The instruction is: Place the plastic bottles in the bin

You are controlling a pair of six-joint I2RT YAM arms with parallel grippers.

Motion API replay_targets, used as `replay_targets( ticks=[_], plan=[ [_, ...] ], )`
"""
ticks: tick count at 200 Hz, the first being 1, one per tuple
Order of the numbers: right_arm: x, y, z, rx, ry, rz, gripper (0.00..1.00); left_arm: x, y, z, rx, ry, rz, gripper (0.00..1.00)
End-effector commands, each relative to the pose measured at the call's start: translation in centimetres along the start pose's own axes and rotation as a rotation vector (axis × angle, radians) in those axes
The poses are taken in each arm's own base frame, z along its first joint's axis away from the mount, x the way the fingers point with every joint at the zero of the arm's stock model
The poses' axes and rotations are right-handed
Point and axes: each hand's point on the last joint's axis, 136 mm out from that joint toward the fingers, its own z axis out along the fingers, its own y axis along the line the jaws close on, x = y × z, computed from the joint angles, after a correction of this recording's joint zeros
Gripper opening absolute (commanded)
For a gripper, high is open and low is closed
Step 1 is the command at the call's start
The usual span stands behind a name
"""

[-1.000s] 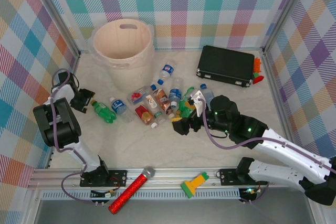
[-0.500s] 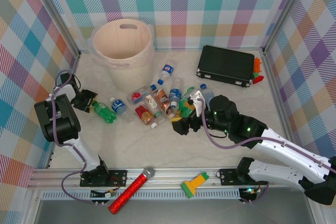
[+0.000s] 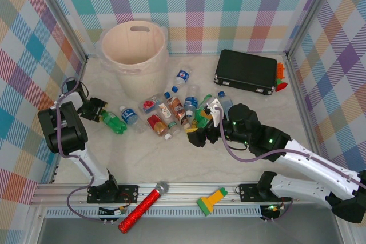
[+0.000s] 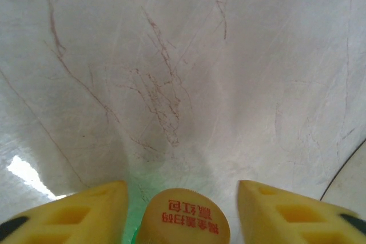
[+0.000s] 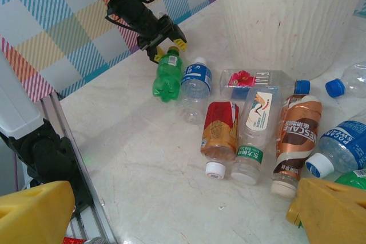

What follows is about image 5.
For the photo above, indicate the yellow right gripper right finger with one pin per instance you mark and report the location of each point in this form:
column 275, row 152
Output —
column 334, row 218

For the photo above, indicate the blue label white cap bottle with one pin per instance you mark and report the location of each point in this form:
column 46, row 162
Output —
column 195, row 78

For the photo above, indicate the white ribbed plastic bin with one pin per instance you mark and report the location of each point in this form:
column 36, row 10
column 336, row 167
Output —
column 271, row 27

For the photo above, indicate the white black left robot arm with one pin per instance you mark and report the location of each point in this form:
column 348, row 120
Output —
column 17, row 107

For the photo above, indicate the small grey metal object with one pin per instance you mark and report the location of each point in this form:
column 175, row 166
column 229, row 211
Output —
column 95, row 241

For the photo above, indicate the red gold label bottle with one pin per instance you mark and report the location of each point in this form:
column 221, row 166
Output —
column 220, row 129

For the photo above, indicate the Pepsi label clear bottle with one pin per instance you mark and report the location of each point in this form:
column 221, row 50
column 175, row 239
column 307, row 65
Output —
column 334, row 87

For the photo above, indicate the small green Sprite bottle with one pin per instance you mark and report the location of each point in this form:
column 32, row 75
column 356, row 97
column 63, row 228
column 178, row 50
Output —
column 167, row 78

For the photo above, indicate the Pocari Sweat clear bottle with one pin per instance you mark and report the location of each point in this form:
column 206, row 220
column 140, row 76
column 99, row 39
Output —
column 343, row 141

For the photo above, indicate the Fiji water bottle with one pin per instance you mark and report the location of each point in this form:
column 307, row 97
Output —
column 243, row 79

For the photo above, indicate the aluminium frame rail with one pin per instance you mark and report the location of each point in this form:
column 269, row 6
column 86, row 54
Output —
column 97, row 218

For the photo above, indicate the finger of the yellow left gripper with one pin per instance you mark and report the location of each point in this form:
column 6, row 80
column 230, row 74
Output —
column 155, row 54
column 179, row 41

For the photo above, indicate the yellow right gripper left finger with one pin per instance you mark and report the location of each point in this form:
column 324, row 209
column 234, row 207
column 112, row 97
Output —
column 31, row 215

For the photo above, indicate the small red object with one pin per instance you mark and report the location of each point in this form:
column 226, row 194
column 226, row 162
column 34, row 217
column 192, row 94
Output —
column 73, row 241

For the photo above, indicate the crane label tea bottle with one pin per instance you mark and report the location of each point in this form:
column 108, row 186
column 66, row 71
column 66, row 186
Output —
column 257, row 118

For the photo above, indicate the copper Nescafe bottle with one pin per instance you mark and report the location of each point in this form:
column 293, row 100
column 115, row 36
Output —
column 297, row 135

